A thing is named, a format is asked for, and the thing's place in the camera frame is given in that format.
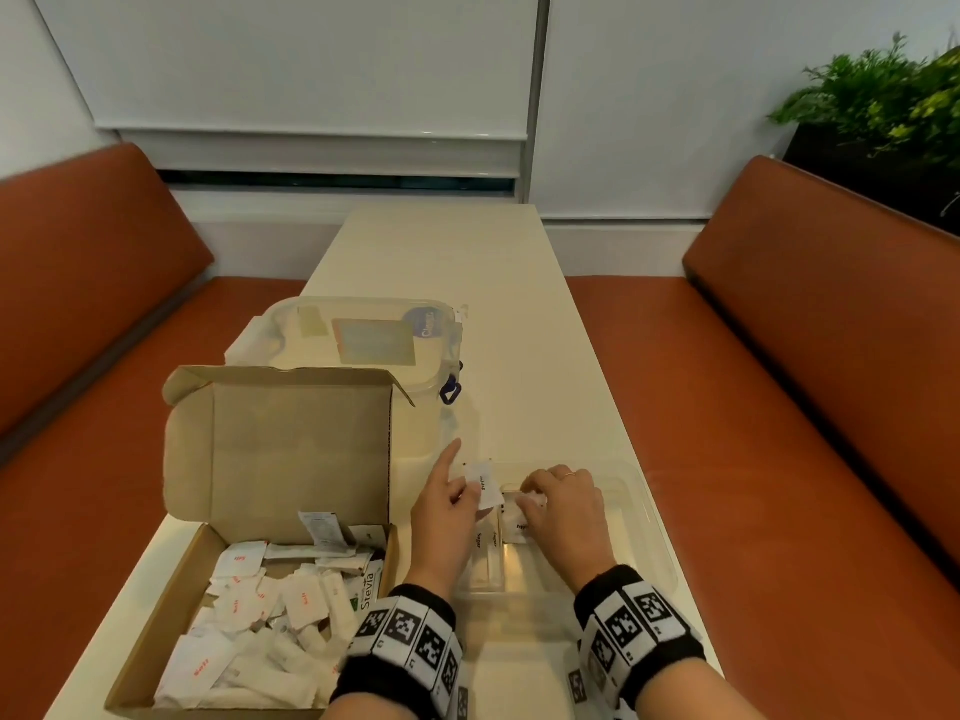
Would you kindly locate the person's right hand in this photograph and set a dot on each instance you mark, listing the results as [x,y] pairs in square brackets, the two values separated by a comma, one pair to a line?
[574,524]

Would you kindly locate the black planter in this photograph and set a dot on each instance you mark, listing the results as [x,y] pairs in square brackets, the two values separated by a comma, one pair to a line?
[870,176]

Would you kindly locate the pile of white sachets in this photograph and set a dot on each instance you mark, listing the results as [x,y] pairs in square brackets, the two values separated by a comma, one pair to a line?
[247,629]

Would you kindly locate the clear lidded plastic container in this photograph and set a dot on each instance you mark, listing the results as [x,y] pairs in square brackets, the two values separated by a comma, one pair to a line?
[367,341]

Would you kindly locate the brown cardboard box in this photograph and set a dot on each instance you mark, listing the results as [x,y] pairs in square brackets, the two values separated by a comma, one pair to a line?
[292,449]

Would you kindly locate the person's right forearm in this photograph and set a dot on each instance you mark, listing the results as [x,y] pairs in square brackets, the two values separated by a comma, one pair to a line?
[697,697]

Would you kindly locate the grey window frame post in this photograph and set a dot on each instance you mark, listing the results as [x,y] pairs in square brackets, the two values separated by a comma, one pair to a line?
[536,74]

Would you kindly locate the white roller blind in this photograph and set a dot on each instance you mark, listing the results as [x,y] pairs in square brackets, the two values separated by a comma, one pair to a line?
[300,59]

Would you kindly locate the person's left hand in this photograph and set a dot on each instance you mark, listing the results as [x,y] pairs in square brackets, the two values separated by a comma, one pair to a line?
[439,532]

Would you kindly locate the person's left forearm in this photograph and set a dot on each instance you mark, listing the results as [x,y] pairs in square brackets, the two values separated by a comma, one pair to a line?
[367,708]

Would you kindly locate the black wristband with marker tiles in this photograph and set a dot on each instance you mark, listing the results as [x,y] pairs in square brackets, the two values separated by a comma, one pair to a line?
[401,644]
[637,629]

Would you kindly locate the green leafy plant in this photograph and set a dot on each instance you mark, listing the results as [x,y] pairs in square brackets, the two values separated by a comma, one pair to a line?
[877,97]

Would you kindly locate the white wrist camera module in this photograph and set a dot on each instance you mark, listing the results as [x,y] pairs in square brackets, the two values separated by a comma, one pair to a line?
[461,704]
[589,689]

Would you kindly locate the clear compartment tray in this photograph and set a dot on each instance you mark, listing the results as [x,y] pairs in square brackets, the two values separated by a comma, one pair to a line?
[637,532]

